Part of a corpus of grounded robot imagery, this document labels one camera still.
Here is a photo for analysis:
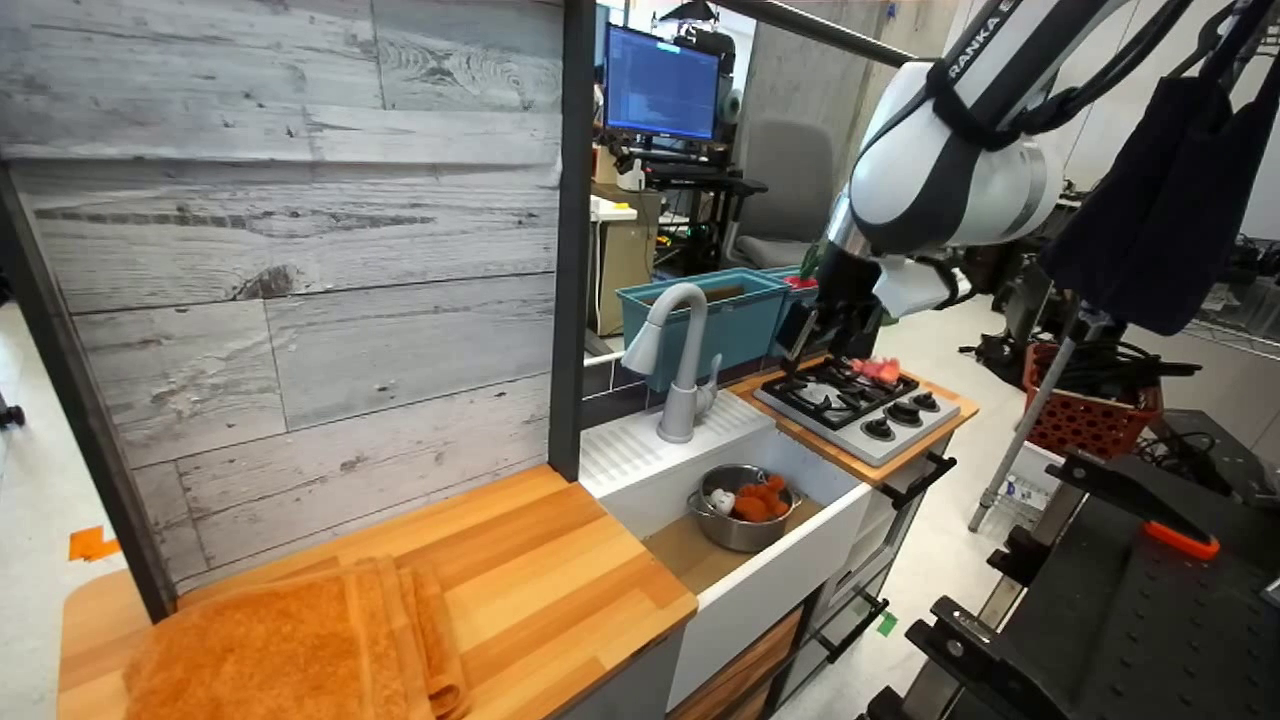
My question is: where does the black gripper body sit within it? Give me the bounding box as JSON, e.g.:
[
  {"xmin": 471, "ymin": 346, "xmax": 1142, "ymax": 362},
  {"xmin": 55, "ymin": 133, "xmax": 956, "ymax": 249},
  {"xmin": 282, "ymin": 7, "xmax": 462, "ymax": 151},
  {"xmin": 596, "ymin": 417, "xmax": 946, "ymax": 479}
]
[{"xmin": 810, "ymin": 244, "xmax": 893, "ymax": 332}]

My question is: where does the pink plush toy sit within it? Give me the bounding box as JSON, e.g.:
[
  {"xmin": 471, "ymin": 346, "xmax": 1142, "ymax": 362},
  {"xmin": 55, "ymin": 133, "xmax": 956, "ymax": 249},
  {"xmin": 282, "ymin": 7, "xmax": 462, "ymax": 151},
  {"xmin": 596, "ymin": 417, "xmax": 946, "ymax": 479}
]
[{"xmin": 851, "ymin": 358, "xmax": 906, "ymax": 393}]

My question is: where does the silver metal pot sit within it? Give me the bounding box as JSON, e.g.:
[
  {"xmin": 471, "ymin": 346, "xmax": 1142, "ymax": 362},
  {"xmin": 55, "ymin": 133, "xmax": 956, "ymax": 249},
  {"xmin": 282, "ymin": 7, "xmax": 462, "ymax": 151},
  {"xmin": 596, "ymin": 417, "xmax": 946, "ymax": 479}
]
[{"xmin": 688, "ymin": 461, "xmax": 801, "ymax": 558}]

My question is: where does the white toy sink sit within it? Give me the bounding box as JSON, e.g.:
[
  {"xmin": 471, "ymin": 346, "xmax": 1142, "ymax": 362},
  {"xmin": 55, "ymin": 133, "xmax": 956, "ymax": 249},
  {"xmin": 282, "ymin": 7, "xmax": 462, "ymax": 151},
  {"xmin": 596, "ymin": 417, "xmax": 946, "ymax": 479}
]
[{"xmin": 577, "ymin": 393, "xmax": 886, "ymax": 712}]

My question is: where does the teal planter box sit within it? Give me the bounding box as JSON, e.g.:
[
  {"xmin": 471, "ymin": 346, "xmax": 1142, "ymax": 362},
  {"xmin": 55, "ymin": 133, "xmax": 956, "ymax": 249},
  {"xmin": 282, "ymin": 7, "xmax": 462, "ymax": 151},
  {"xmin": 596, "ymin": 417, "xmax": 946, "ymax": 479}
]
[
  {"xmin": 776, "ymin": 274, "xmax": 831, "ymax": 362},
  {"xmin": 617, "ymin": 270, "xmax": 790, "ymax": 393}
]

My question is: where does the black burner grate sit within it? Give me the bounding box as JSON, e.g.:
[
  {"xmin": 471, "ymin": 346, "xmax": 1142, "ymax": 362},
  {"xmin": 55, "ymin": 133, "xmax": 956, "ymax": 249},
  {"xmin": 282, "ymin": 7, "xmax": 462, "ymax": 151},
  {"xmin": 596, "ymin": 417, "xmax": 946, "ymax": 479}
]
[
  {"xmin": 804, "ymin": 351, "xmax": 923, "ymax": 409},
  {"xmin": 754, "ymin": 371, "xmax": 872, "ymax": 432}
]

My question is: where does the grey stove panel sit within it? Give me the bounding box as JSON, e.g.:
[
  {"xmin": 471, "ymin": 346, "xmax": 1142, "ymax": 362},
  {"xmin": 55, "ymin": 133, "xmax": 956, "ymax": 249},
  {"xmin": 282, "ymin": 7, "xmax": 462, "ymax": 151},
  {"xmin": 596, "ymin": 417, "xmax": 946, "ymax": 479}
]
[{"xmin": 754, "ymin": 358, "xmax": 962, "ymax": 474}]

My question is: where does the grey office chair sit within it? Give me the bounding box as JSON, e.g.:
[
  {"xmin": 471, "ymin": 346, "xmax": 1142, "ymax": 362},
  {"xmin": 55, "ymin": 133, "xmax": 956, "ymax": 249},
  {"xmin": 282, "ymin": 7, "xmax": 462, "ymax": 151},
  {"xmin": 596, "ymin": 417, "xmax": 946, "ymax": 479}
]
[{"xmin": 736, "ymin": 116, "xmax": 844, "ymax": 274}]

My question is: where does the grey toy faucet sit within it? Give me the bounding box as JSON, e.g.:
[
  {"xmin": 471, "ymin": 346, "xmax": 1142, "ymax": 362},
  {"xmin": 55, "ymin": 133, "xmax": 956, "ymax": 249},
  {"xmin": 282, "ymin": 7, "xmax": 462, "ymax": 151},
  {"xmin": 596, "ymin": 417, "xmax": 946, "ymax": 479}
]
[{"xmin": 620, "ymin": 281, "xmax": 723, "ymax": 449}]

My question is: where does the black office desk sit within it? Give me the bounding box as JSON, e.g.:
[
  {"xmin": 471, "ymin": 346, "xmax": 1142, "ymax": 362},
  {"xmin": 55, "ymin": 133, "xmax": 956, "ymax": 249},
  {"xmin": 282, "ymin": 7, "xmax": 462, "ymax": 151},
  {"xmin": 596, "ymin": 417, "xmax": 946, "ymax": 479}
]
[{"xmin": 637, "ymin": 146, "xmax": 762, "ymax": 274}]

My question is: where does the grey tripod stand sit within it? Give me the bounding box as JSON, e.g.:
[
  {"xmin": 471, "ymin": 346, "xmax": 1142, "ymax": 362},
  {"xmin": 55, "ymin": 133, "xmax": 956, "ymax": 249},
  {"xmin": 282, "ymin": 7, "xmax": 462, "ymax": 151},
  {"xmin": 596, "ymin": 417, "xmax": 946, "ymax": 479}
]
[{"xmin": 969, "ymin": 303, "xmax": 1114, "ymax": 537}]

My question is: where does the tan cardboard box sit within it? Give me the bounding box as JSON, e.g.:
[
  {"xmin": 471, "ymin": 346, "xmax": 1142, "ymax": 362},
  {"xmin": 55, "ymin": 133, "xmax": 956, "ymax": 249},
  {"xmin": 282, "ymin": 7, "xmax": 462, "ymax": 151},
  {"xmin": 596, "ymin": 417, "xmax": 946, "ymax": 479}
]
[{"xmin": 592, "ymin": 175, "xmax": 662, "ymax": 336}]

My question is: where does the red crate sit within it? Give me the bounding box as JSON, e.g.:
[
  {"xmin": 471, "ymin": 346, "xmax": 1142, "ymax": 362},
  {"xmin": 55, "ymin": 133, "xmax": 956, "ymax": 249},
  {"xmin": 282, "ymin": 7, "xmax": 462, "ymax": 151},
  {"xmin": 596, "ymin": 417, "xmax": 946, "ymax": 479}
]
[{"xmin": 1019, "ymin": 336, "xmax": 1160, "ymax": 465}]

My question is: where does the computer monitor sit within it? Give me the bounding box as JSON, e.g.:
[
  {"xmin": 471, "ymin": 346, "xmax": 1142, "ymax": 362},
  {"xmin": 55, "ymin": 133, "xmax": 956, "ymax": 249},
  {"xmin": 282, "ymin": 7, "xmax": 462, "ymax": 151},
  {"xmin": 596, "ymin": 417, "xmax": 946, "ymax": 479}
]
[{"xmin": 598, "ymin": 21, "xmax": 723, "ymax": 147}]

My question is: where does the black hanging bag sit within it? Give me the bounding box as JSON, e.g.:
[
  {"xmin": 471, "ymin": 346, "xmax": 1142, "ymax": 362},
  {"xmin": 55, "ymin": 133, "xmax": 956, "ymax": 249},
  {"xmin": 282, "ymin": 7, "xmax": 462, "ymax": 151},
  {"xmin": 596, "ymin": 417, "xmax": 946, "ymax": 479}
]
[{"xmin": 1042, "ymin": 72, "xmax": 1280, "ymax": 336}]

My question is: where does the wooden toy kitchen unit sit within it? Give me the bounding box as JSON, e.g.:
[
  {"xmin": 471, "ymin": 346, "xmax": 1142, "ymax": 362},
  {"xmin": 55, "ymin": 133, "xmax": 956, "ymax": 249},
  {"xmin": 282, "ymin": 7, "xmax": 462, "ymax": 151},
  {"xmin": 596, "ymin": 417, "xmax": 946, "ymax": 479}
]
[{"xmin": 52, "ymin": 351, "xmax": 983, "ymax": 720}]

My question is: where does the orange black clamp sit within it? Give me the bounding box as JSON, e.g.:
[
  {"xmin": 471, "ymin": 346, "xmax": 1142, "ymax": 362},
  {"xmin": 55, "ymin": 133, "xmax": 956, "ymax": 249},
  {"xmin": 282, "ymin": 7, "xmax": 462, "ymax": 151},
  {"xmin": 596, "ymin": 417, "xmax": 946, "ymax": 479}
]
[{"xmin": 1136, "ymin": 516, "xmax": 1225, "ymax": 563}]

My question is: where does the black perforated table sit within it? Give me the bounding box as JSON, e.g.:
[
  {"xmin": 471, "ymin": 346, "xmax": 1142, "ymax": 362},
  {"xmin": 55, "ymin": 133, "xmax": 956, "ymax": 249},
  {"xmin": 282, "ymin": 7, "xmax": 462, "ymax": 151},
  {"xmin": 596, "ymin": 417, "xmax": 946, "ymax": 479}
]
[{"xmin": 865, "ymin": 411, "xmax": 1280, "ymax": 720}]

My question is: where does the grey wood-look back panel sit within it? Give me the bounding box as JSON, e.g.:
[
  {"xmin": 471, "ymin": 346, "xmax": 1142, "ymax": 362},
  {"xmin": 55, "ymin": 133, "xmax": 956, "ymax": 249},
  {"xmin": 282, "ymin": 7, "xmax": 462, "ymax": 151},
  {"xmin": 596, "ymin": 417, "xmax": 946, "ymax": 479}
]
[{"xmin": 0, "ymin": 0, "xmax": 570, "ymax": 593}]

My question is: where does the orange floor tape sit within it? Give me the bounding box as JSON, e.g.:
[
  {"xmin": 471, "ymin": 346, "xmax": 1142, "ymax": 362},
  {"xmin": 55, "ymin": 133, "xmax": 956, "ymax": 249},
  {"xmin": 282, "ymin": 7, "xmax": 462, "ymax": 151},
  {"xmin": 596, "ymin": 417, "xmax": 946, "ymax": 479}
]
[{"xmin": 66, "ymin": 524, "xmax": 124, "ymax": 567}]

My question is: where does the black oven door handle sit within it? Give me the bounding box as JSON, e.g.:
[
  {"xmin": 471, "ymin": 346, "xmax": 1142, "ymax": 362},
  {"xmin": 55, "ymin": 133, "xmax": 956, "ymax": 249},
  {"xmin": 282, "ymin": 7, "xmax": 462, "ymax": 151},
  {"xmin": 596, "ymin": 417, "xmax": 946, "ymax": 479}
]
[{"xmin": 879, "ymin": 451, "xmax": 959, "ymax": 510}]

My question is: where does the black kitchen frame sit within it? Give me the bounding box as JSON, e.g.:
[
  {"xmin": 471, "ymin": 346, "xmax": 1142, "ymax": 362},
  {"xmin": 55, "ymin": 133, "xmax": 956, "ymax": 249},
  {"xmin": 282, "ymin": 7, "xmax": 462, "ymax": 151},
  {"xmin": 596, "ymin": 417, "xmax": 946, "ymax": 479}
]
[{"xmin": 548, "ymin": 0, "xmax": 923, "ymax": 485}]

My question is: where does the black drawer handle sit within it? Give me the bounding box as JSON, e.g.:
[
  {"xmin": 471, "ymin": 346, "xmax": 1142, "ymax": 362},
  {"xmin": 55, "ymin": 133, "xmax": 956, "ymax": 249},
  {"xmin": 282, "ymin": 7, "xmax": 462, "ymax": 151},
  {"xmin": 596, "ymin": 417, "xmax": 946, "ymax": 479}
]
[{"xmin": 810, "ymin": 593, "xmax": 893, "ymax": 670}]

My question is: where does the black panel edge post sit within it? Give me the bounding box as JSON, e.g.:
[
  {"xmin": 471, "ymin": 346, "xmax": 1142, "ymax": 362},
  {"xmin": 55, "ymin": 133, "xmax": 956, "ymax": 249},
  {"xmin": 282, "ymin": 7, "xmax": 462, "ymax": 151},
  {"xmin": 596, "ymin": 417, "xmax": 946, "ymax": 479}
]
[{"xmin": 0, "ymin": 157, "xmax": 180, "ymax": 623}]

